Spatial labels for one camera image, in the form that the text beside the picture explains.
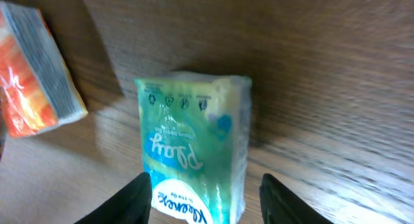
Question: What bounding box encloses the orange tissue pack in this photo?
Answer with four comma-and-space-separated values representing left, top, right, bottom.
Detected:
1, 1, 88, 138

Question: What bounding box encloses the green tissue pack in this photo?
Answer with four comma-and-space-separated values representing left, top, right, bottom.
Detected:
135, 72, 252, 223

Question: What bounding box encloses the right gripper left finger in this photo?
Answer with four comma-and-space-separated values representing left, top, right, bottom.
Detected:
76, 172, 152, 224

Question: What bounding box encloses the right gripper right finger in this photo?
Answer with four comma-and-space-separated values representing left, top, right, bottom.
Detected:
259, 174, 332, 224

